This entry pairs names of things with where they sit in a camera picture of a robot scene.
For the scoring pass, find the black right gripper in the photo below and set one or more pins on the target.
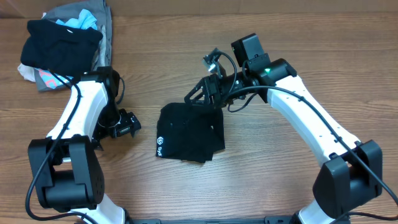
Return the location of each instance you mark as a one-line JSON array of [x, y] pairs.
[[211, 88]]

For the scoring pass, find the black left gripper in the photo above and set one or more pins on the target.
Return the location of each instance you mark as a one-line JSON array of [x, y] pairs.
[[130, 122]]

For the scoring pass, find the black t-shirt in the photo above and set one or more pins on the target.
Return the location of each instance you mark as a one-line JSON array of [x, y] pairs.
[[189, 132]]

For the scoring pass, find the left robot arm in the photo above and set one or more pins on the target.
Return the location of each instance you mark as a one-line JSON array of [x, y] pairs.
[[67, 176]]

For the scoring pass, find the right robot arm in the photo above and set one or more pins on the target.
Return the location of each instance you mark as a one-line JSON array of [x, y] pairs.
[[350, 170]]

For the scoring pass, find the blue garment with red print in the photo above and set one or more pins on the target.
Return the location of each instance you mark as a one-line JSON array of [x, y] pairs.
[[52, 81]]

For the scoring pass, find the light blue garment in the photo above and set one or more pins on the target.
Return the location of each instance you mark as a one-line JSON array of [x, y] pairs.
[[84, 21]]

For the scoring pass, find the folded black shirt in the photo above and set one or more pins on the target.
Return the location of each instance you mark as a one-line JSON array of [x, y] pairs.
[[64, 50]]

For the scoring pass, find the white folded garment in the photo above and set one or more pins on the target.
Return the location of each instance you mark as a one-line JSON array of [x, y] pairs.
[[27, 72]]

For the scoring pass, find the folded grey shirt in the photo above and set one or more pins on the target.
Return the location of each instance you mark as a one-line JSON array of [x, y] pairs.
[[103, 15]]

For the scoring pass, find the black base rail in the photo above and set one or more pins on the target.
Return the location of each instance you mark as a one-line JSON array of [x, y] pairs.
[[265, 220]]

